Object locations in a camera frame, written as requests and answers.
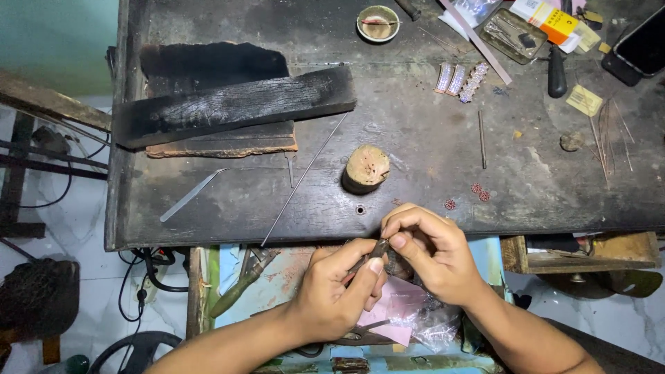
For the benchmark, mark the small grey stone lump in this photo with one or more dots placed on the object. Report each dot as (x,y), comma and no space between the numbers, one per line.
(571,141)

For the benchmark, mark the pink paper sheet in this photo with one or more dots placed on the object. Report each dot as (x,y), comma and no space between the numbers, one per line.
(397,296)

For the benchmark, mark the small pointed metal tweezers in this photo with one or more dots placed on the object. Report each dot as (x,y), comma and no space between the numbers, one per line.
(291,166)

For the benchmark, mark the dark wooden frame bench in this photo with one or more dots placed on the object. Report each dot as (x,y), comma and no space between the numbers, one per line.
(31,150)

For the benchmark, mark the black smartphone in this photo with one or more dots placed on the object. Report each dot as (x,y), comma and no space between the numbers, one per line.
(644,46)

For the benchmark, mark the dark metal scissors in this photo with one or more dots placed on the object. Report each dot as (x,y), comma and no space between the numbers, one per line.
(363,335)

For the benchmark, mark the long thin metal rod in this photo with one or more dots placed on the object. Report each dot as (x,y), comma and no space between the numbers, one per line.
(306,174)

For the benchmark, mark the black charcoal soldering block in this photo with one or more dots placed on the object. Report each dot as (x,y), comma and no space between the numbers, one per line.
(213,65)

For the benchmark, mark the curved jewelled band piece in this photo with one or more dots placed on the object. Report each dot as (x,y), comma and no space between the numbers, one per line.
(457,79)
(444,78)

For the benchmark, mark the small dark hand tool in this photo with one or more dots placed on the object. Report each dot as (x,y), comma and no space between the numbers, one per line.
(375,252)

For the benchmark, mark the pale yellow paper slip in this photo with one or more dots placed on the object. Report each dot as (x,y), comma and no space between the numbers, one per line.
(589,36)

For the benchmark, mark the person's left hand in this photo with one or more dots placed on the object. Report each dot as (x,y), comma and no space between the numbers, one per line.
(327,296)

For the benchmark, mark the red thin brush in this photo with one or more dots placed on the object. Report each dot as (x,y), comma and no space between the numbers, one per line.
(376,22)

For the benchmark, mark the rectangular metal tin tray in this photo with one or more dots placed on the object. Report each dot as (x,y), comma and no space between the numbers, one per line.
(512,35)

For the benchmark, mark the light blue open drawer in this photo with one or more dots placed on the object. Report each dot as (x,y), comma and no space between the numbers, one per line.
(280,283)

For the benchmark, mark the orange and white box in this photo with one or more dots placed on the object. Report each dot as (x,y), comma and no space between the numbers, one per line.
(550,21)

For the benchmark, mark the small round ceramic bowl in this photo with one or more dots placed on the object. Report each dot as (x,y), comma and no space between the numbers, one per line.
(378,30)

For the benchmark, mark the crumpled clear plastic bag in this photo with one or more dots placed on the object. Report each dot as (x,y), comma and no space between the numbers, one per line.
(434,324)

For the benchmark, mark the long beaded jewelled piece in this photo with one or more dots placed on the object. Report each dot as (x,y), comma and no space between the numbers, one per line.
(474,82)

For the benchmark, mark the white power strip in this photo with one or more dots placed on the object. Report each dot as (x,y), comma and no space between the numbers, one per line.
(150,288)

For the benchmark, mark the dark woven stool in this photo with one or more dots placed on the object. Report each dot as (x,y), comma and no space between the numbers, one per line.
(39,296)

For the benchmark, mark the person's right hand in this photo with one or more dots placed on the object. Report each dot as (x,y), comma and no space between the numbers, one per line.
(441,259)

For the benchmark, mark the flat metal strip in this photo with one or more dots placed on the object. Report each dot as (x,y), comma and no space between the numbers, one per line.
(478,44)

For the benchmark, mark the wooden side drawer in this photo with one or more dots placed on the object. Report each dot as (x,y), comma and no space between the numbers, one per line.
(592,254)

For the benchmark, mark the yellow paper tag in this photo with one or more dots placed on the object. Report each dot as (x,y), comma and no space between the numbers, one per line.
(584,100)

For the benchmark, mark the round wooden stump peg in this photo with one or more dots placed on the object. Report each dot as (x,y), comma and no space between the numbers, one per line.
(366,169)

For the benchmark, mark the long steel tweezers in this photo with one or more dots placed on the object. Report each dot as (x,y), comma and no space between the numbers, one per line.
(189,196)

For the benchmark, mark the dark round metal dish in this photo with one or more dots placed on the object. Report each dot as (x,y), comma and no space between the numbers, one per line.
(623,283)

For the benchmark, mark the green bottle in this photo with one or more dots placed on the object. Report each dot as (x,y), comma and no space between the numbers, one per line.
(72,364)

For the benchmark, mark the small round red jewel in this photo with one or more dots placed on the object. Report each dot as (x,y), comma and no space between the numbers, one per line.
(476,188)
(484,196)
(450,204)

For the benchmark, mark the charred wooden plank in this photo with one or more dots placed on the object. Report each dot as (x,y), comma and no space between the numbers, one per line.
(234,104)

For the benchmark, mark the short metal rod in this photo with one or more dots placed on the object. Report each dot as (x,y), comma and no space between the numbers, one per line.
(482,139)

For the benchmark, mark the black rectangular block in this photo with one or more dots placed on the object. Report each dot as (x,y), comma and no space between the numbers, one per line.
(621,70)

